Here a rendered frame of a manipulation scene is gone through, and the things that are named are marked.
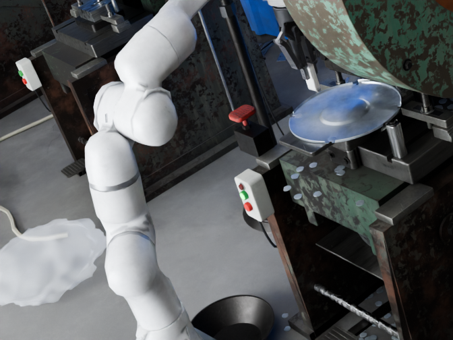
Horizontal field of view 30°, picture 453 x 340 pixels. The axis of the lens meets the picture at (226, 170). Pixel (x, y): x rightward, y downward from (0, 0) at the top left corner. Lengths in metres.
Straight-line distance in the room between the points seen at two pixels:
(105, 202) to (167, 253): 1.52
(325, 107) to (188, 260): 1.20
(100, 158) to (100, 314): 1.47
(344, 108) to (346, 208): 0.25
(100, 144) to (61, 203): 2.21
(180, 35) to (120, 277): 0.52
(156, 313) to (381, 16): 0.86
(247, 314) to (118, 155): 1.20
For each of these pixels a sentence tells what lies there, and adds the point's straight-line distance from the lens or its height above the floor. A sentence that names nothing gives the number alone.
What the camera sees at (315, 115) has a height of 0.78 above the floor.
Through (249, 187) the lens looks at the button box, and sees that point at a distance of 2.30.
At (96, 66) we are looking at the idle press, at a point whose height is 0.63.
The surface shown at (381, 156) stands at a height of 0.70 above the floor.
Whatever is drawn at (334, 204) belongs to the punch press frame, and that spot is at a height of 0.56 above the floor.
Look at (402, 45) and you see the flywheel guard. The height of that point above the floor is 1.14.
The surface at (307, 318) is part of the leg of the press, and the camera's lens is 2.65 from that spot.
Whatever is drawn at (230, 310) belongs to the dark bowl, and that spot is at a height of 0.04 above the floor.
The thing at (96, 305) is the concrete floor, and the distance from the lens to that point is 3.21.
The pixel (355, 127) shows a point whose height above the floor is 0.78.
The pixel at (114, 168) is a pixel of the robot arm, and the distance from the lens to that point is 1.76.
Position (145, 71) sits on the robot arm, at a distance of 1.73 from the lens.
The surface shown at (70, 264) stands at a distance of 3.25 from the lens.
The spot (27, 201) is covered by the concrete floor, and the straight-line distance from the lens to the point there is 4.11.
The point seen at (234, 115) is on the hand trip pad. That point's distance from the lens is 2.37.
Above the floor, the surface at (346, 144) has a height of 0.73.
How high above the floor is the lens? 1.80
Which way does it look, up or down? 29 degrees down
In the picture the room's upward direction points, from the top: 20 degrees counter-clockwise
